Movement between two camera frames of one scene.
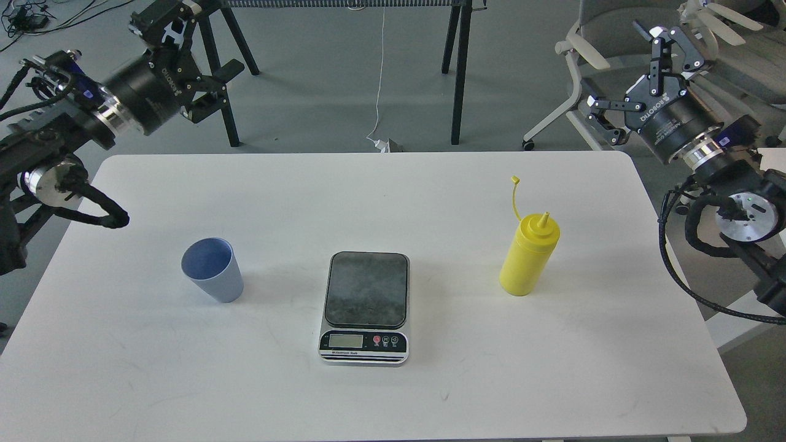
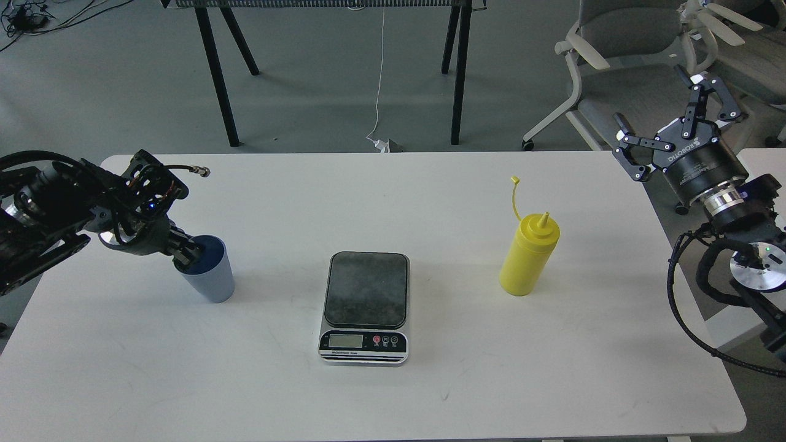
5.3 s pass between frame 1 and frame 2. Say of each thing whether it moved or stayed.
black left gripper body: moved
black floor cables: stayed
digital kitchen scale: stayed
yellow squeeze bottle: stayed
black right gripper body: moved
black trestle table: stayed
